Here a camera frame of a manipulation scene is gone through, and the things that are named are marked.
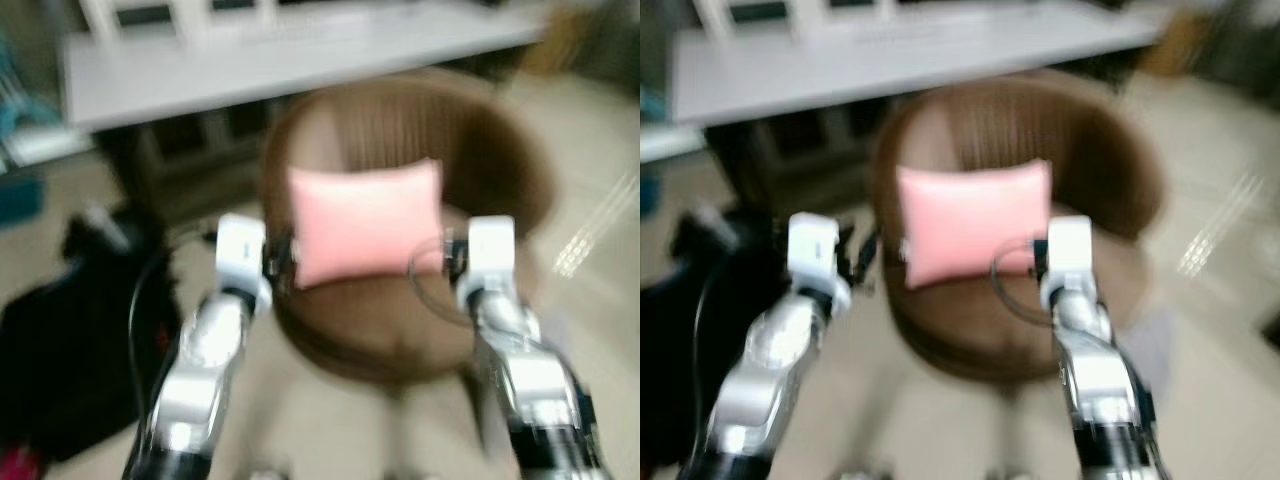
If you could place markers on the black bag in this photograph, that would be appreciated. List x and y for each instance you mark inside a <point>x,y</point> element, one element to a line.
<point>70,340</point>
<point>680,340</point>

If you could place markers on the pink pillow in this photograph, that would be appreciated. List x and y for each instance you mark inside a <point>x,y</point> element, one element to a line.
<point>365,220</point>
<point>970,220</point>

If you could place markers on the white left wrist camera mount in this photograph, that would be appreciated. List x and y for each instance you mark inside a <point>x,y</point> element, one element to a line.
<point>240,250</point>
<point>812,250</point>

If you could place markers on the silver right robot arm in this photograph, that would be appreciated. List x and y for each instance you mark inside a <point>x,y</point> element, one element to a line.
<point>530,380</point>
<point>1100,380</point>

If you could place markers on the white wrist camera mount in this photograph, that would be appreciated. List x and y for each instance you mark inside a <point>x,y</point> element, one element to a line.
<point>812,250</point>
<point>1068,245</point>
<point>240,250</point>
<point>490,250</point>

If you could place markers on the long white table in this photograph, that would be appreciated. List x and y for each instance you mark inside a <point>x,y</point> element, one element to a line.
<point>900,60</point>
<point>300,60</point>

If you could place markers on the brown round sofa chair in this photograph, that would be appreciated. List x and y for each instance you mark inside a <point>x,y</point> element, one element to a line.
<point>1000,340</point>
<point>400,335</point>

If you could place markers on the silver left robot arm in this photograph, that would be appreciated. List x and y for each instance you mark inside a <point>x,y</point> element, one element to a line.
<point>200,370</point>
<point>770,370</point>

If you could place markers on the blue storage box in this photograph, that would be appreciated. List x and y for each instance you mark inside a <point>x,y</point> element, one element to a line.
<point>18,200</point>
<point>650,193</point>

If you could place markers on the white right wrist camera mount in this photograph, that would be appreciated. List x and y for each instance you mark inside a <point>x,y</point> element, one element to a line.
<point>490,250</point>
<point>1068,245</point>

